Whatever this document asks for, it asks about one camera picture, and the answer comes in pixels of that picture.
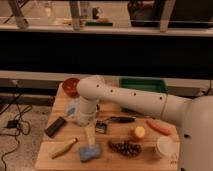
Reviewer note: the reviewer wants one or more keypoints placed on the bunch of dark grapes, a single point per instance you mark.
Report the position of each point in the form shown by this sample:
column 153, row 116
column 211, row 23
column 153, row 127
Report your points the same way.
column 125, row 148

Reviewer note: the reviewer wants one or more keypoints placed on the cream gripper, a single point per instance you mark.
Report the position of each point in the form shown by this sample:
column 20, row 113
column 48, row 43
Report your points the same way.
column 90, row 134

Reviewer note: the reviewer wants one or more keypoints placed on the wooden cutting board table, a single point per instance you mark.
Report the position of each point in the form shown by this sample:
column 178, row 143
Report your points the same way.
column 109, row 161

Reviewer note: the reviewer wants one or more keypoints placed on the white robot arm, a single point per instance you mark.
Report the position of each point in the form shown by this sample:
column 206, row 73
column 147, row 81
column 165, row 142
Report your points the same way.
column 193, row 117

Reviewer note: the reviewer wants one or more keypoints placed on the orange carrot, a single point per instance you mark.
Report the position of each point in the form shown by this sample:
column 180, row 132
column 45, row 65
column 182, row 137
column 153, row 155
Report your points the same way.
column 158, row 128

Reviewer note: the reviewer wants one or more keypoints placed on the black power adapter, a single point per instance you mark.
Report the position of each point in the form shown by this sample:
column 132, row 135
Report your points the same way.
column 12, row 124

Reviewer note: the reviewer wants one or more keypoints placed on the black handled tool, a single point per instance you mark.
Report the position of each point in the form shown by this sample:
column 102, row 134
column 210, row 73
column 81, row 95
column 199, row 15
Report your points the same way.
column 120, row 119

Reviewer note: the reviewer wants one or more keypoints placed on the white lidded container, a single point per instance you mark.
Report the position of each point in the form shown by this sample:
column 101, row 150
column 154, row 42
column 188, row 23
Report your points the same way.
column 165, row 147

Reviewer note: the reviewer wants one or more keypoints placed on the blue sponge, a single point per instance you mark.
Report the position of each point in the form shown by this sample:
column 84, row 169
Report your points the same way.
column 89, row 152

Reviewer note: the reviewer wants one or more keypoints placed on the green plastic tray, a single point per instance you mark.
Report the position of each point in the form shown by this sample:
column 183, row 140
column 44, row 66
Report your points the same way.
column 144, row 84

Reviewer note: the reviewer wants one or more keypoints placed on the small black square object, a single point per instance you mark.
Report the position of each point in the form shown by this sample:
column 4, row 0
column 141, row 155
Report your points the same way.
column 101, row 127

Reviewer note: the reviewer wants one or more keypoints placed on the yellow orange fruit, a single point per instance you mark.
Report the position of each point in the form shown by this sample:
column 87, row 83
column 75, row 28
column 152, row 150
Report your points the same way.
column 139, row 133

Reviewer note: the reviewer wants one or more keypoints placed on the red bowl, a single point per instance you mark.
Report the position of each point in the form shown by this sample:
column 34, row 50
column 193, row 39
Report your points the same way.
column 70, row 87

